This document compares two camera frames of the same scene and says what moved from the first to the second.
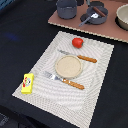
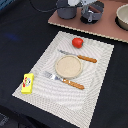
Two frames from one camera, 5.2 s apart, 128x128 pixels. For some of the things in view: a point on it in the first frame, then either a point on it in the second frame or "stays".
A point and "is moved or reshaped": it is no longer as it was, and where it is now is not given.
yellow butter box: x=27 y=83 stays
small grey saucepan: x=99 y=19 is moved or reshaped
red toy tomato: x=77 y=42 stays
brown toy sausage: x=99 y=12 is moved or reshaped
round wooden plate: x=68 y=66 stays
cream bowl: x=121 y=19 stays
